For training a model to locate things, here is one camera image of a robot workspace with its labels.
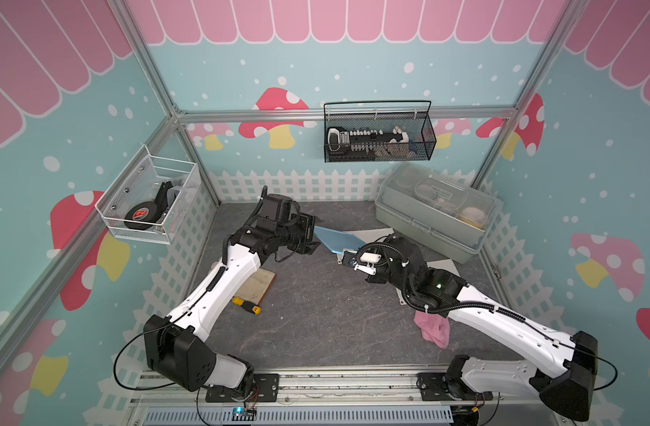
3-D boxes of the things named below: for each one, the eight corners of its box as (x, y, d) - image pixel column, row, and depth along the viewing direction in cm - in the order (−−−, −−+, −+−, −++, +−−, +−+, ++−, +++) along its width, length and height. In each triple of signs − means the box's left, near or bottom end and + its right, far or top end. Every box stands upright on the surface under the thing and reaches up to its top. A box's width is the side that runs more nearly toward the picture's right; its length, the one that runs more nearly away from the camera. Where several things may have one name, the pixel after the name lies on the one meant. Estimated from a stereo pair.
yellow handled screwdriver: (233, 303, 93) (231, 300, 91) (237, 297, 94) (235, 294, 92) (259, 315, 90) (257, 312, 88) (263, 309, 91) (261, 306, 89)
